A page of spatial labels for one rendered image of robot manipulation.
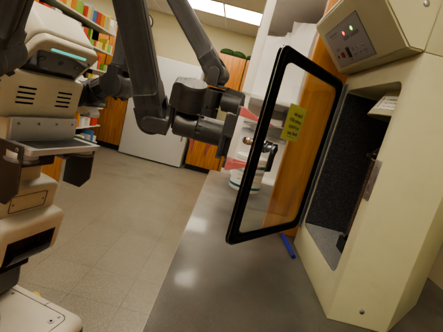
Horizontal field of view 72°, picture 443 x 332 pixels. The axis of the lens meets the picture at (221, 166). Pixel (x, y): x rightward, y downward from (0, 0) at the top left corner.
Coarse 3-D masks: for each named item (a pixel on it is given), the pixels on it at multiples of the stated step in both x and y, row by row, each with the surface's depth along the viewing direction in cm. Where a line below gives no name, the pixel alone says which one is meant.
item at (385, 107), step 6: (390, 90) 61; (396, 90) 59; (384, 96) 61; (390, 96) 59; (396, 96) 58; (378, 102) 62; (384, 102) 60; (390, 102) 59; (396, 102) 58; (372, 108) 63; (378, 108) 60; (384, 108) 59; (390, 108) 58; (372, 114) 62; (378, 114) 59; (384, 114) 58; (390, 114) 57; (384, 120) 70
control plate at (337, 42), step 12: (348, 24) 60; (360, 24) 56; (336, 36) 67; (348, 36) 62; (360, 36) 58; (336, 48) 71; (360, 48) 60; (372, 48) 56; (348, 60) 68; (360, 60) 63
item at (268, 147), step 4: (268, 144) 60; (272, 144) 59; (276, 144) 60; (264, 148) 60; (268, 148) 60; (272, 148) 59; (276, 148) 60; (272, 152) 59; (276, 152) 60; (268, 156) 59; (272, 156) 60; (268, 160) 60; (272, 160) 61; (268, 164) 60; (268, 168) 61
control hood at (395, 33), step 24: (360, 0) 52; (384, 0) 46; (408, 0) 45; (432, 0) 45; (336, 24) 65; (384, 24) 49; (408, 24) 46; (432, 24) 46; (384, 48) 53; (408, 48) 47
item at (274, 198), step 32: (288, 64) 57; (288, 96) 61; (320, 96) 70; (256, 128) 57; (288, 128) 64; (320, 128) 76; (288, 160) 69; (256, 192) 63; (288, 192) 74; (256, 224) 68
